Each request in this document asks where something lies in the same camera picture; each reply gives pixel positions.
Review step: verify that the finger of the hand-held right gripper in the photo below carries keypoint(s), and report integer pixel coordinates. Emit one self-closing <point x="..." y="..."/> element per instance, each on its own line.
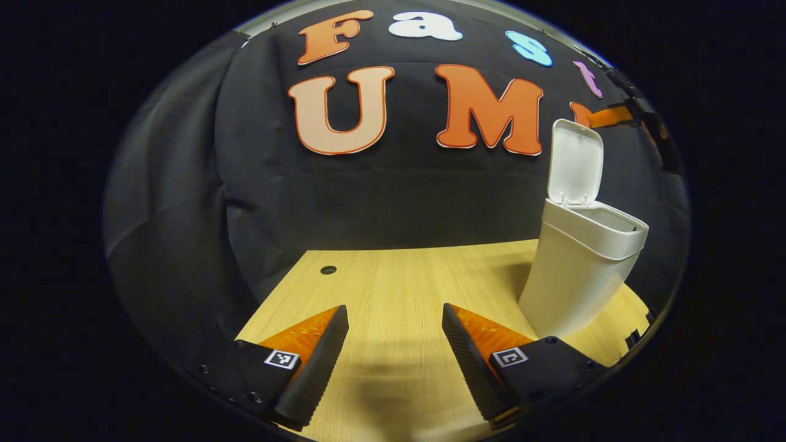
<point x="611" y="116"/>

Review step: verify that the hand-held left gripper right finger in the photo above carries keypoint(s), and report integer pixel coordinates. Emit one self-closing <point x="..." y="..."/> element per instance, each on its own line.
<point x="470" y="362"/>

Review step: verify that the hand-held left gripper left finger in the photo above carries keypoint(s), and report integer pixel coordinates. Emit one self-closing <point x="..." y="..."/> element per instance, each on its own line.
<point x="316" y="368"/>

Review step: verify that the white desktop garbage bin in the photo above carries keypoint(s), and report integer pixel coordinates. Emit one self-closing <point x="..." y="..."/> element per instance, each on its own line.
<point x="571" y="276"/>

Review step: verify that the wooden desktop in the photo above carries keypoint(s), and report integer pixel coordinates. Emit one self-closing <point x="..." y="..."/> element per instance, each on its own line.
<point x="399" y="294"/>

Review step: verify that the black backdrop cloth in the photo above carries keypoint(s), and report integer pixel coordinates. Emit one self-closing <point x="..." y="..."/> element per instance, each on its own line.
<point x="368" y="202"/>

